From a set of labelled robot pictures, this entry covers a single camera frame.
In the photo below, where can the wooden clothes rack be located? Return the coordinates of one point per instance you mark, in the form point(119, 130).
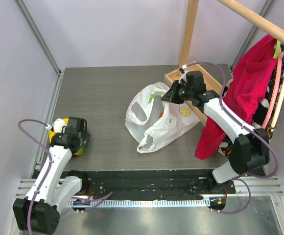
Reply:
point(218, 33)

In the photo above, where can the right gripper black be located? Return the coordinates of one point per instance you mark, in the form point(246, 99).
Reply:
point(174, 90)

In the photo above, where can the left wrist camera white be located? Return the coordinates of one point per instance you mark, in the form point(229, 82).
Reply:
point(57, 125)

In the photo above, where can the pink hanger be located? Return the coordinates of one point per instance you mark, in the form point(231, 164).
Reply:
point(275, 91)

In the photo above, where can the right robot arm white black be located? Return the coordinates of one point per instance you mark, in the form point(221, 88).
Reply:
point(250, 148)

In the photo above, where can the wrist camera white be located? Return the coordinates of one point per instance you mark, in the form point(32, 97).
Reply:
point(183, 70)
point(57, 125)

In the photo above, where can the cream hanger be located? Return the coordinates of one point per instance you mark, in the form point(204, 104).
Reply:
point(278, 107)

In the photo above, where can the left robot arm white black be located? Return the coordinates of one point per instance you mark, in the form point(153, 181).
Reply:
point(39, 211)

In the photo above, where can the green hanger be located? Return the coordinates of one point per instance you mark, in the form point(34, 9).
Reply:
point(277, 49)

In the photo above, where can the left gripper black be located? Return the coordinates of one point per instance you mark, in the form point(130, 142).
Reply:
point(84, 137)

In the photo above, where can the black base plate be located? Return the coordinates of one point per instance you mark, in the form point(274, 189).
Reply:
point(149, 185)

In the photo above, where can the white plastic bag lemon print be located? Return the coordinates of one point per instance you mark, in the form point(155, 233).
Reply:
point(151, 132)

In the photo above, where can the yellow lemon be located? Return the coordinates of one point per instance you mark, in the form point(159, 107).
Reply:
point(52, 134)

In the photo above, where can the black patterned garment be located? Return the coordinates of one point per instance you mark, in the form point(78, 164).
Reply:
point(249, 92)

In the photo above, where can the white cable duct strip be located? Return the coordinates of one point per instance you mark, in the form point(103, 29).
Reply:
point(205, 202)

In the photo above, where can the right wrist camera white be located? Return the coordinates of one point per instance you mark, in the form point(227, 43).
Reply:
point(183, 70)

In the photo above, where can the magenta shirt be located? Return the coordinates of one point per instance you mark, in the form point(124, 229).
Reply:
point(212, 135)

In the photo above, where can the green yellow mango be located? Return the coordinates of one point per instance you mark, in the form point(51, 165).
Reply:
point(81, 151)

